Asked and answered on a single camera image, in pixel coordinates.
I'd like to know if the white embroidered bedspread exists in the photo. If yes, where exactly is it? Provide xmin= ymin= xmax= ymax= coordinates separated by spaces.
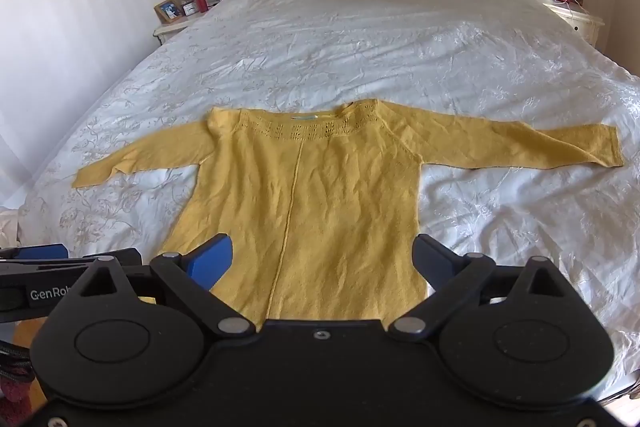
xmin=17 ymin=0 xmax=640 ymax=408

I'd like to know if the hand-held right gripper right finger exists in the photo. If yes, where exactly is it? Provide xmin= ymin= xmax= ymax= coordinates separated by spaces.
xmin=389 ymin=234 xmax=569 ymax=341

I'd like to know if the cream nightstand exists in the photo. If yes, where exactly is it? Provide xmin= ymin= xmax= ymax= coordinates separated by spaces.
xmin=522 ymin=0 xmax=606 ymax=47
xmin=152 ymin=4 xmax=222 ymax=46

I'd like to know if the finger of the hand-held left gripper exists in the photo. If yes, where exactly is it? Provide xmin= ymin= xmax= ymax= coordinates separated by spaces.
xmin=0 ymin=243 xmax=142 ymax=277

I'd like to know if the dark red knit clothing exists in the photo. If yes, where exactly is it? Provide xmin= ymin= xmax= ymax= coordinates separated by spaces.
xmin=0 ymin=377 xmax=35 ymax=425

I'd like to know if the light wooden photo frame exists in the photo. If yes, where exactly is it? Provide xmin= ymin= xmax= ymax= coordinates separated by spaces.
xmin=154 ymin=0 xmax=185 ymax=24

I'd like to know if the yellow knit sweater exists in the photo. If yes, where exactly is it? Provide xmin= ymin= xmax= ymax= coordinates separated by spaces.
xmin=72 ymin=98 xmax=625 ymax=323

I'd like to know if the black braided cord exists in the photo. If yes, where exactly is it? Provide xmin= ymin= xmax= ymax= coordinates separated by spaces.
xmin=0 ymin=339 xmax=35 ymax=383

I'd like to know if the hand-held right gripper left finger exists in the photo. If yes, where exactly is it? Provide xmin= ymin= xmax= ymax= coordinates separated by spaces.
xmin=75 ymin=233 xmax=256 ymax=338

